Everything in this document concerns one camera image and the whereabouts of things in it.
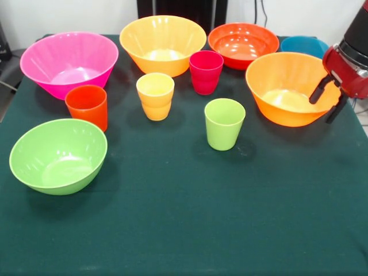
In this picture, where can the black equipment box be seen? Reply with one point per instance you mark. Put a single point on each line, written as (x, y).
(4, 43)

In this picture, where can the green plastic cup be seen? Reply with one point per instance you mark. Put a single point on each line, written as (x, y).
(224, 129)

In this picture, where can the green plastic bowl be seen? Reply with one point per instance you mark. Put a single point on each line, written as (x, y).
(57, 155)

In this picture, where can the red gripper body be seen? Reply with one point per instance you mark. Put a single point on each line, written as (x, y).
(350, 80)

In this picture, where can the magenta plastic cup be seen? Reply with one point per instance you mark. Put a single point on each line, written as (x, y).
(205, 77)

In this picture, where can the dark green table cloth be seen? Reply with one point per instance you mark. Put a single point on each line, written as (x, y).
(184, 215)

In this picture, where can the blue plastic bowl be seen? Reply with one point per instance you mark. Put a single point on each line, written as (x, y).
(302, 46)

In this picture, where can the red plastic cup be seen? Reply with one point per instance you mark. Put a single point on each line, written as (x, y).
(86, 109)

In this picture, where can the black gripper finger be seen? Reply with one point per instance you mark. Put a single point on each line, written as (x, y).
(336, 110)
(317, 93)

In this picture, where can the red-orange plastic bowl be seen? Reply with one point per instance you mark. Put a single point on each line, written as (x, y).
(244, 40)

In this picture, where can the black cabinet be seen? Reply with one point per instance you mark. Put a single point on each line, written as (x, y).
(201, 11)

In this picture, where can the yellow plastic cup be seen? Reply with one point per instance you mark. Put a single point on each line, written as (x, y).
(155, 100)

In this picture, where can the pink plastic bowl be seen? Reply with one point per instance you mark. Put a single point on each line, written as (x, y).
(43, 57)

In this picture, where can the orange plastic bowl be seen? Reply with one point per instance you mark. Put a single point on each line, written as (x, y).
(276, 77)
(161, 34)

